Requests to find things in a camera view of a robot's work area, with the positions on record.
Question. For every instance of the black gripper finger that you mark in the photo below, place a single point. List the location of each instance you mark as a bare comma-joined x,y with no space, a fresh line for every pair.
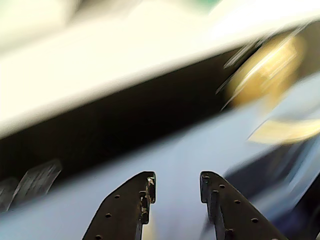
232,215
120,212

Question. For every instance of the gold stove knob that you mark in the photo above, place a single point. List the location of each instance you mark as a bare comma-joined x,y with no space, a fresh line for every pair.
267,70

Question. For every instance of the blue toy kitchen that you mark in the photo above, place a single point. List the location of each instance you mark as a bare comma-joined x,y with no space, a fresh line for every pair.
100,62

